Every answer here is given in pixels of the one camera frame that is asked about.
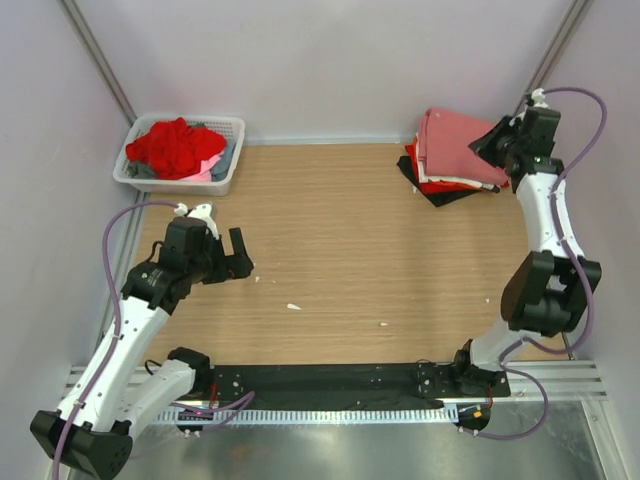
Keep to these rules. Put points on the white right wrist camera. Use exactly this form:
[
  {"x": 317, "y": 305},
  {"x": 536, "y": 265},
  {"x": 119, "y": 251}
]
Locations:
[{"x": 536, "y": 99}]

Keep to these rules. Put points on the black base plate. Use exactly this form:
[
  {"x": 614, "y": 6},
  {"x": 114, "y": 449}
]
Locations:
[{"x": 347, "y": 387}]

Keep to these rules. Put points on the white plastic basket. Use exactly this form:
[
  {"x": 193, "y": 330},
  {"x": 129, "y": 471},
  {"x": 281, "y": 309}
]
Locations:
[{"x": 161, "y": 149}]

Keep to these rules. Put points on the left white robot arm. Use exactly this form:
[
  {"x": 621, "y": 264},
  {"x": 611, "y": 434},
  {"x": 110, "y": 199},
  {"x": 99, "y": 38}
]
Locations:
[{"x": 94, "y": 427}]

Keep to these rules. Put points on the grey cable duct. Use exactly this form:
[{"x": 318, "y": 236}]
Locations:
[{"x": 175, "y": 417}]

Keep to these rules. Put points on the red crumpled t shirt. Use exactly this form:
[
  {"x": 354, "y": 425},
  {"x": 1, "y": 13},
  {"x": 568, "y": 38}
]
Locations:
[{"x": 175, "y": 147}]

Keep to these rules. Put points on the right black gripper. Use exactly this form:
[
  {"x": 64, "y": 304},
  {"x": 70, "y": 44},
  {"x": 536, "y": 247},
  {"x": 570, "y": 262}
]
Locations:
[{"x": 484, "y": 147}]

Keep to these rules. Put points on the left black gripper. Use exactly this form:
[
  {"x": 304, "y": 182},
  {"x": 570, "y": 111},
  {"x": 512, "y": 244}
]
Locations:
[{"x": 227, "y": 269}]

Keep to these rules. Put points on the red folded t shirt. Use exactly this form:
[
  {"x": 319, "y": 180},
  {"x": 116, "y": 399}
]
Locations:
[{"x": 411, "y": 151}]

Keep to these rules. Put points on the pink t shirt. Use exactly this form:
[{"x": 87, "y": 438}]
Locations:
[{"x": 442, "y": 142}]

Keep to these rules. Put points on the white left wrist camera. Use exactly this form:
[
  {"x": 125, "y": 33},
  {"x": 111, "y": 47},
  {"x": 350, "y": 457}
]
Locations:
[{"x": 204, "y": 211}]

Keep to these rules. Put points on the grey garment in basket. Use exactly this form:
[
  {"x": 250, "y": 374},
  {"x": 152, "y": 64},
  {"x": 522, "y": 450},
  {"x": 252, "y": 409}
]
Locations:
[{"x": 225, "y": 162}]

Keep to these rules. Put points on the black folded t shirt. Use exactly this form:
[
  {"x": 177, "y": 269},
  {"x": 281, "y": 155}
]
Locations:
[{"x": 405, "y": 166}]

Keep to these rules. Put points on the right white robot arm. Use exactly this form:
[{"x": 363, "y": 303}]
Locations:
[{"x": 553, "y": 287}]

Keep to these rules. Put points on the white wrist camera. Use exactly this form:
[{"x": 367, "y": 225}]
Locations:
[
  {"x": 536, "y": 99},
  {"x": 204, "y": 211}
]

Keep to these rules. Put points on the light pink garment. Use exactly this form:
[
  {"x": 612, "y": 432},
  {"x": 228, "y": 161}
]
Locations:
[{"x": 204, "y": 175}]

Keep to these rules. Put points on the white folded printed t shirt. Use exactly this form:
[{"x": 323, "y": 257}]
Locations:
[{"x": 430, "y": 184}]

